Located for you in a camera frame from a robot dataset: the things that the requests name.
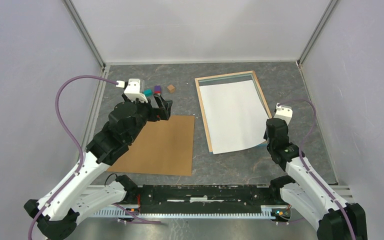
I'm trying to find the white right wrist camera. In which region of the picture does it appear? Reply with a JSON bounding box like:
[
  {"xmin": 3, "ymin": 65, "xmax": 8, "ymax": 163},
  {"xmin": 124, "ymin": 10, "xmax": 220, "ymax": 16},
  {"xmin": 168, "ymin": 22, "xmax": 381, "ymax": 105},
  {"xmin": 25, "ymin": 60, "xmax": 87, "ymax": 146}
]
[{"xmin": 273, "ymin": 103, "xmax": 293, "ymax": 125}]

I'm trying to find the aluminium rail base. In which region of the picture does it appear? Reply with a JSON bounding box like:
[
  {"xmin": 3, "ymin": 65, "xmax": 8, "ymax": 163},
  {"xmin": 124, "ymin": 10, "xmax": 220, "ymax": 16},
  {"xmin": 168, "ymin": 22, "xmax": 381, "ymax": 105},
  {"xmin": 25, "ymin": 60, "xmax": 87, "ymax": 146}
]
[{"xmin": 54, "ymin": 184, "xmax": 357, "ymax": 220}]

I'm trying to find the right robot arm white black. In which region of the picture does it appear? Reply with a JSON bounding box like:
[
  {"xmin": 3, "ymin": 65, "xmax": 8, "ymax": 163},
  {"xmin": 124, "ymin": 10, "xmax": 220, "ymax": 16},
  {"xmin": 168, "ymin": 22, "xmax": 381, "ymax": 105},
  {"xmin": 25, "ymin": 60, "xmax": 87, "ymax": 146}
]
[{"xmin": 264, "ymin": 118, "xmax": 368, "ymax": 240}]

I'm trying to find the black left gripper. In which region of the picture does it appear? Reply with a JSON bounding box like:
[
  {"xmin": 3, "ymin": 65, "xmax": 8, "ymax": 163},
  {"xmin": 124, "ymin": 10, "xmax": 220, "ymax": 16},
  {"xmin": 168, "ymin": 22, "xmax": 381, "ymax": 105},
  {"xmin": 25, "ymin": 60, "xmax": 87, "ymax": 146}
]
[{"xmin": 122, "ymin": 92, "xmax": 173, "ymax": 143}]

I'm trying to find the natural wooden cube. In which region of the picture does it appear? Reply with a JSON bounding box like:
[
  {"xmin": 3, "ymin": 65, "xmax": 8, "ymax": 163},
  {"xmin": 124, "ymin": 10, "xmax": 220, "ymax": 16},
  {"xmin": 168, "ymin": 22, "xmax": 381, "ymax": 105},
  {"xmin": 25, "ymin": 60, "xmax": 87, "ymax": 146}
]
[{"xmin": 167, "ymin": 84, "xmax": 176, "ymax": 93}]

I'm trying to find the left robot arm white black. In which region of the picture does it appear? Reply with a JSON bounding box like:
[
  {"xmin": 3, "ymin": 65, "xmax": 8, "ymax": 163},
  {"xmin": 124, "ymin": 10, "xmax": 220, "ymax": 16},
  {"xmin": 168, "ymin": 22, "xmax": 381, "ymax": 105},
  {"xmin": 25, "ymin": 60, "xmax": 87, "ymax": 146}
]
[{"xmin": 24, "ymin": 93, "xmax": 173, "ymax": 240}]

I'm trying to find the teal wooden block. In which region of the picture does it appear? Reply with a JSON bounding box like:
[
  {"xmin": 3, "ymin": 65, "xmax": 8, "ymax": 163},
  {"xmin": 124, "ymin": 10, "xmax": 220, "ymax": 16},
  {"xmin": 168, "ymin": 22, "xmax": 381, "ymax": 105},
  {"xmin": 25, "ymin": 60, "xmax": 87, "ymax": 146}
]
[{"xmin": 143, "ymin": 89, "xmax": 153, "ymax": 97}]

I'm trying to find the brown cardboard backing board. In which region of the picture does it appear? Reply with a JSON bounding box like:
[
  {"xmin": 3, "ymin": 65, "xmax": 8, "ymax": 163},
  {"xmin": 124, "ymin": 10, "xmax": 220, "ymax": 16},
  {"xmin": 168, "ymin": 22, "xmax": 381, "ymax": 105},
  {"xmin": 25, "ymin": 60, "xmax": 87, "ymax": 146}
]
[{"xmin": 107, "ymin": 115, "xmax": 195, "ymax": 176}]

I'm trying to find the colourful balloon photo print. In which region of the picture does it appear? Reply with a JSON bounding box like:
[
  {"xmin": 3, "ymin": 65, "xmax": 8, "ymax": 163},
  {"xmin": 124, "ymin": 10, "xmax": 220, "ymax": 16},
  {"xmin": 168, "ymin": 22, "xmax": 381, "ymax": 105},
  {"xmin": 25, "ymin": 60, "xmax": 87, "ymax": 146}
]
[{"xmin": 199, "ymin": 80, "xmax": 269, "ymax": 154}]

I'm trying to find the purple wooden block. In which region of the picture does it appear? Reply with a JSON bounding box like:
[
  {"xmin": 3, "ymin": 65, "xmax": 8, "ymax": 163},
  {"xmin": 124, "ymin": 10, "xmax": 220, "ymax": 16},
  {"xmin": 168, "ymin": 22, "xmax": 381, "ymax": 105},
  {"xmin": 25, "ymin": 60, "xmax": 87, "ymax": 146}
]
[{"xmin": 154, "ymin": 85, "xmax": 162, "ymax": 94}]

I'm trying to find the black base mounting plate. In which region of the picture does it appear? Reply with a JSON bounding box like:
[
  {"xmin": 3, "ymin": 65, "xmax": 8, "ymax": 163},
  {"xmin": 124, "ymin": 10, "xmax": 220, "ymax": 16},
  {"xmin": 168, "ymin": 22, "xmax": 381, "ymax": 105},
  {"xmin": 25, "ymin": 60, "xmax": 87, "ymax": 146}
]
[{"xmin": 105, "ymin": 184, "xmax": 303, "ymax": 215}]

